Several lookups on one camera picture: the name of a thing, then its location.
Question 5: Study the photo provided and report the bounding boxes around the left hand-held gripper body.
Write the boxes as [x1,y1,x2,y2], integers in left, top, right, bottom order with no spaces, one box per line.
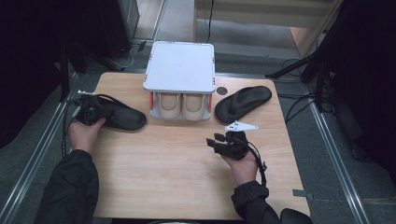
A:
[73,90,106,127]

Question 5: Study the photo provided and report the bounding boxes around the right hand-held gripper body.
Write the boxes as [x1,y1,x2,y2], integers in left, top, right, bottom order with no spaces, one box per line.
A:
[218,120,260,161]

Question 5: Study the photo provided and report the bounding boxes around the black flip-flop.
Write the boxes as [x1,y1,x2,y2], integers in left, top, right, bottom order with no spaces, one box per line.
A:
[90,93,148,132]
[214,85,273,124]

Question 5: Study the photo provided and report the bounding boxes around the cream clog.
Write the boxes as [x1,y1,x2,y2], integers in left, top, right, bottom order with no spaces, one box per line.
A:
[181,92,207,121]
[154,92,182,119]

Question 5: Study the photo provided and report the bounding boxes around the white shoe rack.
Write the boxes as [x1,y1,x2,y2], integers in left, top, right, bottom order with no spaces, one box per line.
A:
[143,40,217,121]

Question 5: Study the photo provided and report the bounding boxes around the person's right hand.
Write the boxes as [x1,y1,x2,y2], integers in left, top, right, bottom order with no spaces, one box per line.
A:
[220,152,259,187]

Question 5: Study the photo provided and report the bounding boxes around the person's left hand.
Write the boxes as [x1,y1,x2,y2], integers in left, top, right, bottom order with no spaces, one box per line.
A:
[66,118,106,155]

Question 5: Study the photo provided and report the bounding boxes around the black upright stand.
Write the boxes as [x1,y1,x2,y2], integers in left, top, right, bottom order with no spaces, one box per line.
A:
[59,46,71,102]

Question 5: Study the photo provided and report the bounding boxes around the dark curtain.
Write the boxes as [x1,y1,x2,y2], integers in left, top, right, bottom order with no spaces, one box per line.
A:
[0,0,104,150]
[326,0,396,185]

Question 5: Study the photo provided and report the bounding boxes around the dark cabinet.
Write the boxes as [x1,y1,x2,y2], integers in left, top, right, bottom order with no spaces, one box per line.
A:
[96,0,140,60]

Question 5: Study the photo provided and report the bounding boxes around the grey tape strip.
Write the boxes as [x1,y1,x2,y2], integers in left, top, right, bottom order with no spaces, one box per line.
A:
[292,189,314,201]

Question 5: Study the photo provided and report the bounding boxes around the person's knee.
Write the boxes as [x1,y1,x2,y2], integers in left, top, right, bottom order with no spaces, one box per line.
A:
[279,208,314,224]

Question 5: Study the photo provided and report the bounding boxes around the black tripod stand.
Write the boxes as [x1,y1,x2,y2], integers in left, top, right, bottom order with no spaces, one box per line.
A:
[264,46,334,113]

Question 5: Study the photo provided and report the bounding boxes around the beige wooden furniture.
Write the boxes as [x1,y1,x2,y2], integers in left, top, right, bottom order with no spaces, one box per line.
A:
[194,0,344,59]

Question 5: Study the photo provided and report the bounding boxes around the left hand-held gripper cable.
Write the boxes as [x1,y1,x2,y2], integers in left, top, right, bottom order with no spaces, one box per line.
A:
[61,97,82,158]

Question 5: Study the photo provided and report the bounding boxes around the hand-held gripper cable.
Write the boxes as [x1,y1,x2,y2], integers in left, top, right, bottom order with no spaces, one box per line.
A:
[61,97,82,158]
[247,141,268,188]

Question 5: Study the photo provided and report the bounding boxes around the right hand-held gripper cable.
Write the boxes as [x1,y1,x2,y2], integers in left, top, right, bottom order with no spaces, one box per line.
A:
[247,141,268,188]

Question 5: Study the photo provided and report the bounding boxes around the white floor cable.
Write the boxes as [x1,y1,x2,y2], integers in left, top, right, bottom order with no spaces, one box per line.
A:
[115,46,139,69]

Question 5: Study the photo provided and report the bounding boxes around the black floor cables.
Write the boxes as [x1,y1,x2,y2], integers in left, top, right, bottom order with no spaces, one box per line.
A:
[277,91,316,124]

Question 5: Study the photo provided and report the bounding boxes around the metal floor rail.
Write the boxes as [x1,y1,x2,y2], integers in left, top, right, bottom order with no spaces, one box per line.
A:
[0,73,78,224]
[303,85,372,224]

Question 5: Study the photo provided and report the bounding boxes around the black hanging cable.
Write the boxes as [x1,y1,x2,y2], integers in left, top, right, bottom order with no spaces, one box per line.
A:
[205,0,216,44]

